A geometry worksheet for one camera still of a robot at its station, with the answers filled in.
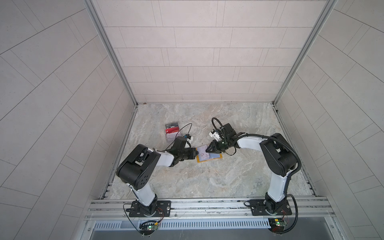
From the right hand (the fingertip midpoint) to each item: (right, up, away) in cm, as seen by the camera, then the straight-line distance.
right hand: (207, 151), depth 88 cm
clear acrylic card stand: (-22, +12, +6) cm, 25 cm away
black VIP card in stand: (-22, +15, +8) cm, 28 cm away
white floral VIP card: (-2, -2, 0) cm, 3 cm away
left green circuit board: (-27, -28, -23) cm, 45 cm away
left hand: (-3, -1, +3) cm, 4 cm away
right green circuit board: (+31, -29, -20) cm, 47 cm away
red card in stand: (-22, +12, +7) cm, 26 cm away
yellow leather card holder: (-5, -5, -2) cm, 7 cm away
